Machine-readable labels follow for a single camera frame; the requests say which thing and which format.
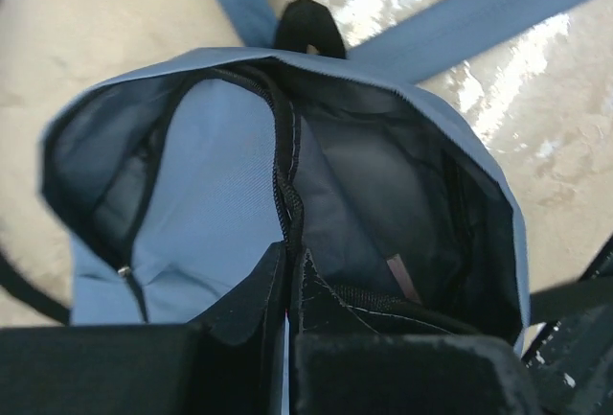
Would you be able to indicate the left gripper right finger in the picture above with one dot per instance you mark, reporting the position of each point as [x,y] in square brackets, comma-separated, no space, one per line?
[347,361]

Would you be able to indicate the blue student backpack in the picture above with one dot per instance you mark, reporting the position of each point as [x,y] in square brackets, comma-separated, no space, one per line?
[173,180]

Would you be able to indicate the pink cover book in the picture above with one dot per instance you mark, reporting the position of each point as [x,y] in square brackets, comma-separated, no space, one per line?
[403,278]

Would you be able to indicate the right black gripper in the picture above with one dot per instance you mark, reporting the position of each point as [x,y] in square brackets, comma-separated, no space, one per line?
[570,359]

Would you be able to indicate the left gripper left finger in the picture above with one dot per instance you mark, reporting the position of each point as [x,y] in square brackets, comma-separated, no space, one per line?
[228,360]

